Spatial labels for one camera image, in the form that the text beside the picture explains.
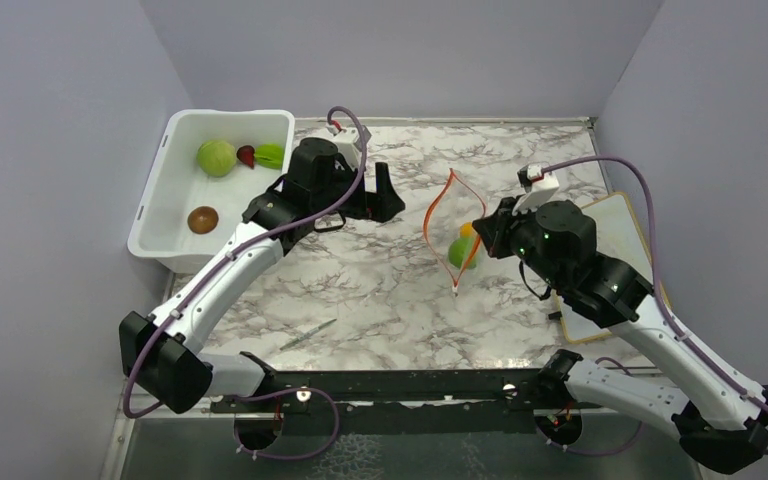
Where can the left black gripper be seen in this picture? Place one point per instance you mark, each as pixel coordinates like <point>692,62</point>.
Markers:
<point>380,206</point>

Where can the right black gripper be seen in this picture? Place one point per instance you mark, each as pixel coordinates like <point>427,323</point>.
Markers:
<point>495,227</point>

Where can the orange wrinkled fruit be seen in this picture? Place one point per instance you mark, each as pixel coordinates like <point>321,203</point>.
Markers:
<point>467,231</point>

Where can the green custard apple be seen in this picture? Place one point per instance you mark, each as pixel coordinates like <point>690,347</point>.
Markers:
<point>464,252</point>

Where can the clear zip bag orange zipper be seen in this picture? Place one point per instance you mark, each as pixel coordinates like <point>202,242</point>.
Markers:
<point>456,203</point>

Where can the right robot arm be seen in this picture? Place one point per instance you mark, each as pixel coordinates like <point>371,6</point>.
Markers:
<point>717,415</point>

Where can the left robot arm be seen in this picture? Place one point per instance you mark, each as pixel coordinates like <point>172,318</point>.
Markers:
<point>162,352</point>

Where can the green star fruit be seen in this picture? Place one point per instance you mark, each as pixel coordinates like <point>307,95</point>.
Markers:
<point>269,156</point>

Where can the dark red fig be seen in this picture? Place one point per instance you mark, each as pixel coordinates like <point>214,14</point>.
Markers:
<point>246,155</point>

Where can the green pen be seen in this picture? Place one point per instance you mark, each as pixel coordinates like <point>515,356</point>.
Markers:
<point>307,335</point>

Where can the green cabbage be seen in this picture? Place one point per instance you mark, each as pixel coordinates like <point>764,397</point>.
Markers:
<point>216,158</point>

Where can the brown round fruit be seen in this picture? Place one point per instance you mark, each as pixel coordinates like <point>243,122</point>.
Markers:
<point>202,220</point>

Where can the white plastic bin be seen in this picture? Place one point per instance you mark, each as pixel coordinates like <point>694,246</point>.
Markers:
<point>176,184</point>

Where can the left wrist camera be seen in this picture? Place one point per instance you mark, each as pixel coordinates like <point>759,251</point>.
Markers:
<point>349,142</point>

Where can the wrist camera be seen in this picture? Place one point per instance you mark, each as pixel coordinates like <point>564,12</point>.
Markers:
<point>349,142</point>
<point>539,187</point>

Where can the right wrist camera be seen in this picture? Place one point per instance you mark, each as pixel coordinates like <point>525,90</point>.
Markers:
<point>539,187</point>

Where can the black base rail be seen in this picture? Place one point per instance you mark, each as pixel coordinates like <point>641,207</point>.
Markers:
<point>397,402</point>

